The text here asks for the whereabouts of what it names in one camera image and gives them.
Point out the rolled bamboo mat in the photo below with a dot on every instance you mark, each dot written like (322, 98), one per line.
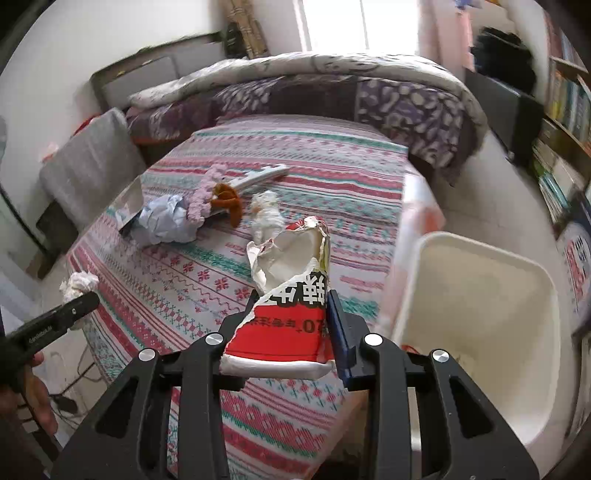
(241, 13)

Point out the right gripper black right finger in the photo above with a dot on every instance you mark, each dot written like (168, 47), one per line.
(427, 418)

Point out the black bag on cabinet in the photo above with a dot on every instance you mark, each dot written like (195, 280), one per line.
(504, 57)

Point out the bed with patterned sheet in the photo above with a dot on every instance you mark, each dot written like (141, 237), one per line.
(374, 202)

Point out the grey headboard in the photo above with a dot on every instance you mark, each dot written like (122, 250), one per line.
(151, 66)

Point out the crumpled light blue paper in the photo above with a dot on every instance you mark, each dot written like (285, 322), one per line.
(163, 220)

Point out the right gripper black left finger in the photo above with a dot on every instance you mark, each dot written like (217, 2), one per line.
(125, 435)

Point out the red white snack bag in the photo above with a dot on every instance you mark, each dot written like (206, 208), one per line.
(285, 335)

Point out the grey checked covered chair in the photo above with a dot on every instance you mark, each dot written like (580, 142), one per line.
(88, 172)

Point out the white plastic tool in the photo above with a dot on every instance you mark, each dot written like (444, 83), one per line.
(269, 172)

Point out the blue white carton box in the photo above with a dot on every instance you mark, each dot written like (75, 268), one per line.
(128, 205)

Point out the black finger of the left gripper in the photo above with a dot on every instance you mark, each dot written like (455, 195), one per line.
(35, 335)

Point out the crumpled white tissue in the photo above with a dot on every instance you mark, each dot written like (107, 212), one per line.
(78, 284)

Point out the purple floral folded quilt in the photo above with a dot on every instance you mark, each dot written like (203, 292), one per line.
(410, 99)

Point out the person's left hand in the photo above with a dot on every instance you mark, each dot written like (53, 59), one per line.
(35, 393)

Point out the white plastic trash bin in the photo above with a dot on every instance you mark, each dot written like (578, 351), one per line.
(497, 314)

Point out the dark blue cardboard box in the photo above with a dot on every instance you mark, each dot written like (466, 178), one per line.
(574, 247)

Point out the wooden bookshelf with books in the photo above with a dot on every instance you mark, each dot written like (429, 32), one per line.
(561, 154)

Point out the white plastic bag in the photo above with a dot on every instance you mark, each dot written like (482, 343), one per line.
(267, 221)

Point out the pink knitted cloth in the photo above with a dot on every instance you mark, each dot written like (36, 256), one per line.
(198, 203)

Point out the black cabinet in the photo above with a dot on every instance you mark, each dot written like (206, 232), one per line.
(514, 116)

